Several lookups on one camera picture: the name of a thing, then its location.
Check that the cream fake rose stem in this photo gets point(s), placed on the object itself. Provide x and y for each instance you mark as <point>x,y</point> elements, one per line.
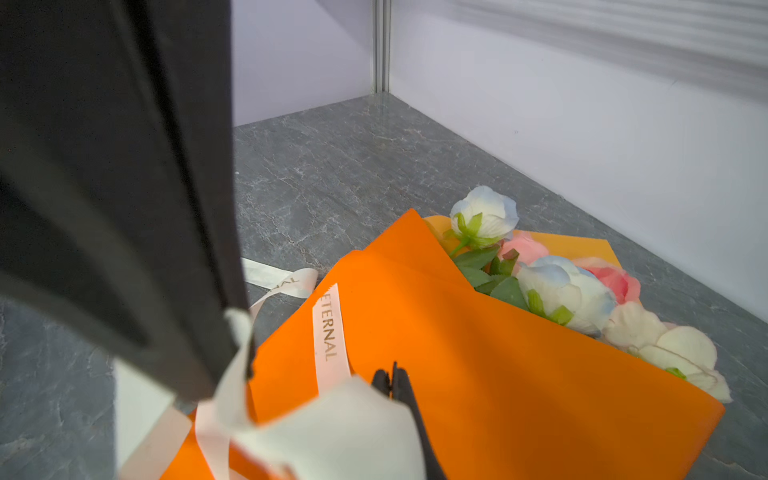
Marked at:
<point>683,351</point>

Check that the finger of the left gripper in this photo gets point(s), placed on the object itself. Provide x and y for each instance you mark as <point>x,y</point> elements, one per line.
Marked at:
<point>117,179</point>

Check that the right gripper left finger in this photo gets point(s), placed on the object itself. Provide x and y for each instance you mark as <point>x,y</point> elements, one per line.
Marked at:
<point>382,382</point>

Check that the white printed ribbon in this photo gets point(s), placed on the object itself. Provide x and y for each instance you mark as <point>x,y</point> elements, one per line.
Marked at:
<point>311,415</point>

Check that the orange wrapping paper sheet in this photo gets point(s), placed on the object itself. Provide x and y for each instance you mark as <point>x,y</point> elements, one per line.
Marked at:
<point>506,394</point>

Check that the white fake rose stem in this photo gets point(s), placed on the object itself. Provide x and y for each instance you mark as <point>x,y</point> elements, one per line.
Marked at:
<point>482,219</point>

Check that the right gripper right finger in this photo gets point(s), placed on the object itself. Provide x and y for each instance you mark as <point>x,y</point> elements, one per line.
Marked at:
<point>402,391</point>

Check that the pink fake rose stem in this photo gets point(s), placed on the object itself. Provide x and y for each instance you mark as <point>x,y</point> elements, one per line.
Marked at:
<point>624,287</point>

